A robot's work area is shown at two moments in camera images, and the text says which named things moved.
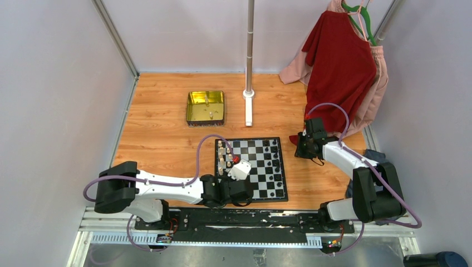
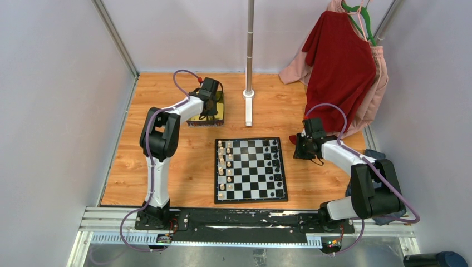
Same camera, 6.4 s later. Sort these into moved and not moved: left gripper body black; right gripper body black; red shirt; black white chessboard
Moved: left gripper body black
Not moved: right gripper body black; red shirt; black white chessboard
